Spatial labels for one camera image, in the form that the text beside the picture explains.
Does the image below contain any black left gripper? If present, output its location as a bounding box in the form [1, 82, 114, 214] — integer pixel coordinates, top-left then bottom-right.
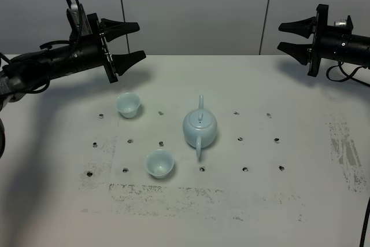
[87, 13, 146, 83]

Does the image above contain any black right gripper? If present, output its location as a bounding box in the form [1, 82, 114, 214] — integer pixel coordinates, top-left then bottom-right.
[277, 4, 329, 77]

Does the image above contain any light blue porcelain teapot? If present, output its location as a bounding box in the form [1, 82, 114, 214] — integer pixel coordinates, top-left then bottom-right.
[182, 95, 217, 160]

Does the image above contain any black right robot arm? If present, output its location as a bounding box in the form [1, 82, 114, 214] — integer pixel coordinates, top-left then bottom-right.
[277, 4, 369, 77]

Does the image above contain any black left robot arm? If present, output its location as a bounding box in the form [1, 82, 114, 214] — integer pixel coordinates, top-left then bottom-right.
[1, 13, 146, 108]

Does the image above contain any far light blue teacup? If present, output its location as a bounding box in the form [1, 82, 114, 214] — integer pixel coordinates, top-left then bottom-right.
[115, 93, 141, 119]

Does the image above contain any light blue teacup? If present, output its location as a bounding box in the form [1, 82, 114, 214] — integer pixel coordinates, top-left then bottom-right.
[115, 93, 141, 119]
[144, 149, 175, 179]

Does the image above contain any near light blue teacup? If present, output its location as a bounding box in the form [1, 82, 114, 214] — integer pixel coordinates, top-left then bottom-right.
[144, 149, 175, 179]

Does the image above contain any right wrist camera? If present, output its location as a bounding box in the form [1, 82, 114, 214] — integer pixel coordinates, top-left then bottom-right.
[334, 15, 353, 31]

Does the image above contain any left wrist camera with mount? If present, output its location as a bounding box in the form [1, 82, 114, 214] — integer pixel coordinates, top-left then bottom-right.
[66, 2, 92, 40]

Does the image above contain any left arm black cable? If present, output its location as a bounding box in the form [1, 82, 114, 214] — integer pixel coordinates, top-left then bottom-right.
[59, 0, 84, 45]

